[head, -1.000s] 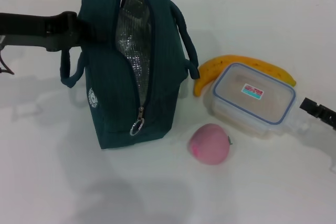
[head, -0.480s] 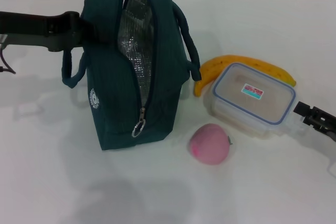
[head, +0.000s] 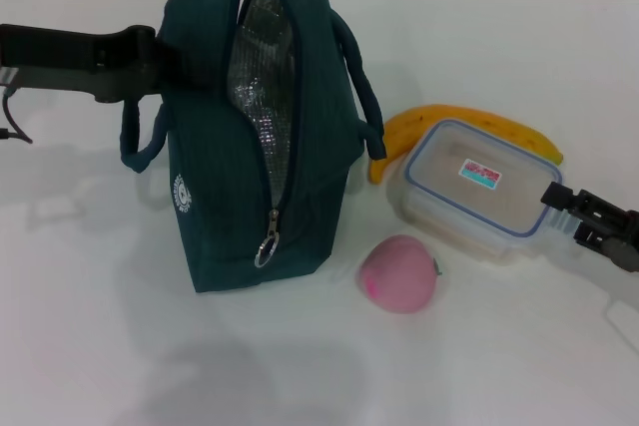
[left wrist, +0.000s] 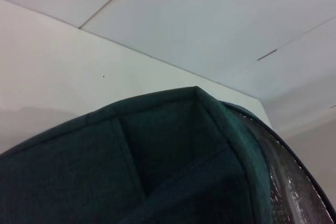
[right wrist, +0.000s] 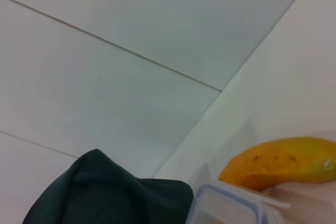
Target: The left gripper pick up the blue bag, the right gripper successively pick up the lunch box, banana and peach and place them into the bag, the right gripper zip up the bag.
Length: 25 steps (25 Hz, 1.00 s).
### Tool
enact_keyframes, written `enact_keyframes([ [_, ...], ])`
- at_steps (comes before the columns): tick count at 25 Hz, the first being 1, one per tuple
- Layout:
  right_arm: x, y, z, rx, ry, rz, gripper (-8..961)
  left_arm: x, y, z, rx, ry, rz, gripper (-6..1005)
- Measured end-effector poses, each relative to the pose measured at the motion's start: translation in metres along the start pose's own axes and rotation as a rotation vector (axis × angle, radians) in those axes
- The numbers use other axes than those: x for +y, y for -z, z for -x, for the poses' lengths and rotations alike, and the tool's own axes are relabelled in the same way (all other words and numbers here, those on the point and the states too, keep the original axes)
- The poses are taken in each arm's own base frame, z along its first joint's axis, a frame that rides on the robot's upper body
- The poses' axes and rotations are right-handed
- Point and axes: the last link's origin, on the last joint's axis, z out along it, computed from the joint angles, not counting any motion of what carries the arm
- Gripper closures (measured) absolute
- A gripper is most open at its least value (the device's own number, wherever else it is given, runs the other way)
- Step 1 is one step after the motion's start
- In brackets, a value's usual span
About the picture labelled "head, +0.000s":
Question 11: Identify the pink toy peach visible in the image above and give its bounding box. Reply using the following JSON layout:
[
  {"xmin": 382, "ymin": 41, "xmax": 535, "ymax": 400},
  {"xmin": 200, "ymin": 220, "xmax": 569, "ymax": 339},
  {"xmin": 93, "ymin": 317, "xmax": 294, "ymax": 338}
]
[{"xmin": 356, "ymin": 233, "xmax": 444, "ymax": 317}]

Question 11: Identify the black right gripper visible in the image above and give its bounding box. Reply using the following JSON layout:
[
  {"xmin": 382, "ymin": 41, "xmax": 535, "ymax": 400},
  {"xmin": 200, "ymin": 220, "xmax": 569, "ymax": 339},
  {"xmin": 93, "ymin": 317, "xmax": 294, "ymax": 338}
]
[{"xmin": 541, "ymin": 182, "xmax": 639, "ymax": 273}]

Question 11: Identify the dark teal insulated lunch bag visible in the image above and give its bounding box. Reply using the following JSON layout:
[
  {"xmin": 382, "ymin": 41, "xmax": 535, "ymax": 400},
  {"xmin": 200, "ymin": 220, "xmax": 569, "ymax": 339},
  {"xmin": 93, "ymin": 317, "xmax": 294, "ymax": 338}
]
[{"xmin": 119, "ymin": 0, "xmax": 388, "ymax": 295}]

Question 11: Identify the dark left arm cable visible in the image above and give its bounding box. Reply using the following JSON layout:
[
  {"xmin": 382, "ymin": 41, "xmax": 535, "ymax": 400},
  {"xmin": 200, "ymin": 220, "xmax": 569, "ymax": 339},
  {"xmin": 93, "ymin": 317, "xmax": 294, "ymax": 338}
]
[{"xmin": 0, "ymin": 89, "xmax": 34, "ymax": 146}]

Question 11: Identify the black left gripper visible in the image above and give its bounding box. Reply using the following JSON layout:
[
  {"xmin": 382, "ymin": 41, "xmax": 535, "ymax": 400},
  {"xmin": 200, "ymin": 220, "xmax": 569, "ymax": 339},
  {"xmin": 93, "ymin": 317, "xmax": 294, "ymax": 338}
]
[{"xmin": 0, "ymin": 24, "xmax": 204, "ymax": 104}]

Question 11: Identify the yellow banana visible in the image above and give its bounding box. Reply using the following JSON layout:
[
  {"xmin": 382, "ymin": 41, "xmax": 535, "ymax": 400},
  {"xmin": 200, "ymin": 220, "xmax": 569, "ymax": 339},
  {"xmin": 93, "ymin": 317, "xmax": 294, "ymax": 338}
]
[{"xmin": 368, "ymin": 104, "xmax": 565, "ymax": 184}]

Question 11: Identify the clear plastic food container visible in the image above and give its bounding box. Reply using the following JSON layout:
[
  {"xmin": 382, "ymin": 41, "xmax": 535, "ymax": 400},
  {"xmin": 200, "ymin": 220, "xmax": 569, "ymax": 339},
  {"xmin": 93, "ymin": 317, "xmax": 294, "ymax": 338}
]
[{"xmin": 386, "ymin": 119, "xmax": 564, "ymax": 262}]

